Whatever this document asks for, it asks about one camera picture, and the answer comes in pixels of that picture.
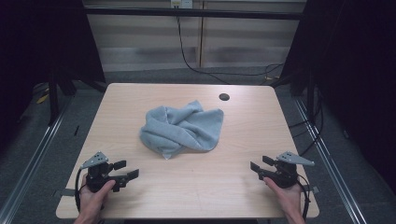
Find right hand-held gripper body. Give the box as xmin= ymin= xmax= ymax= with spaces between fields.
xmin=258 ymin=151 xmax=316 ymax=189

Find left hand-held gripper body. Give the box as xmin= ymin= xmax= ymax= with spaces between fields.
xmin=79 ymin=151 xmax=129 ymax=193

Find light blue-grey towel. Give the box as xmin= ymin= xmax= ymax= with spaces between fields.
xmin=139 ymin=99 xmax=225 ymax=161

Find person's left hand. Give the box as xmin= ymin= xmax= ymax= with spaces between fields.
xmin=78 ymin=179 xmax=117 ymax=218

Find person's right hand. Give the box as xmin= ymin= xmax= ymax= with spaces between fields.
xmin=262 ymin=176 xmax=305 ymax=218

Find grey tape strip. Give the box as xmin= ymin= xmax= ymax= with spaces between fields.
xmin=300 ymin=185 xmax=321 ymax=194
xmin=60 ymin=188 xmax=78 ymax=198

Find black stand leg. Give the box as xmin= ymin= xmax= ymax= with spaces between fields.
xmin=48 ymin=71 xmax=61 ymax=127

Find yellow floor marker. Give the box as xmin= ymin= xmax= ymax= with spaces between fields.
xmin=35 ymin=92 xmax=50 ymax=105

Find black curtain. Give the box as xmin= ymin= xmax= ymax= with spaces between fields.
xmin=279 ymin=0 xmax=396 ymax=194
xmin=0 ymin=0 xmax=106 ymax=150

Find black horizontal bar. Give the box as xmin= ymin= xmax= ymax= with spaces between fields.
xmin=83 ymin=7 xmax=305 ymax=21

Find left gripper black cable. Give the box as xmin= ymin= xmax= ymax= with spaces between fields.
xmin=74 ymin=167 xmax=88 ymax=213

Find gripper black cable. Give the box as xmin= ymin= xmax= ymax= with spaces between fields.
xmin=295 ymin=173 xmax=312 ymax=221
xmin=74 ymin=167 xmax=88 ymax=213

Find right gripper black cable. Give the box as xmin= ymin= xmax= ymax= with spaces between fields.
xmin=295 ymin=173 xmax=312 ymax=221

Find metal floor rail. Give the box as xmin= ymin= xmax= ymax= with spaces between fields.
xmin=293 ymin=97 xmax=369 ymax=224
xmin=0 ymin=96 xmax=73 ymax=224

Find black floor cables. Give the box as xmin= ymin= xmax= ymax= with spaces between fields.
xmin=288 ymin=87 xmax=325 ymax=157

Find long black wall cable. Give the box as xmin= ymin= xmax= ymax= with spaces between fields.
xmin=176 ymin=15 xmax=285 ymax=86

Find white wall outlet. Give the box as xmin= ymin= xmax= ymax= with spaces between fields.
xmin=170 ymin=0 xmax=194 ymax=9

